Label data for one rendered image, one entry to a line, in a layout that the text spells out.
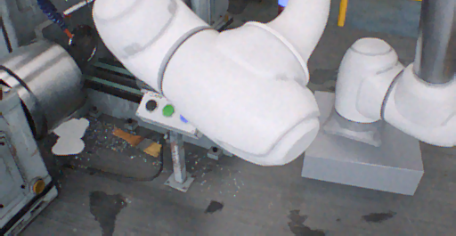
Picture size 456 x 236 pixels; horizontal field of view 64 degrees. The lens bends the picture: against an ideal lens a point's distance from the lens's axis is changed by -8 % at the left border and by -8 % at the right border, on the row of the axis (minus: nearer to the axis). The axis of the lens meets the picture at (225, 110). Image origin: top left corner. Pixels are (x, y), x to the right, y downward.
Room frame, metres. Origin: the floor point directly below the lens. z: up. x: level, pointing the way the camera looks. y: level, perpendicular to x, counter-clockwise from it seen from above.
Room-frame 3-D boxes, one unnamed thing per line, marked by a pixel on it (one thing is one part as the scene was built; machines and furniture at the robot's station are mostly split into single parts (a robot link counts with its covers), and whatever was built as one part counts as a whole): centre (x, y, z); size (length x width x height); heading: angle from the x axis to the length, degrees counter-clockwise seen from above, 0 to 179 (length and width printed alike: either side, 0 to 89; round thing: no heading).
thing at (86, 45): (1.20, 0.50, 1.02); 0.15 x 0.02 x 0.15; 154
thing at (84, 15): (1.22, 0.56, 0.97); 0.30 x 0.11 x 0.34; 154
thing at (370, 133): (0.94, -0.41, 0.92); 0.22 x 0.18 x 0.06; 154
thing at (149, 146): (0.93, 0.28, 0.80); 0.21 x 0.05 x 0.01; 60
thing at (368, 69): (0.92, -0.41, 1.06); 0.18 x 0.16 x 0.22; 41
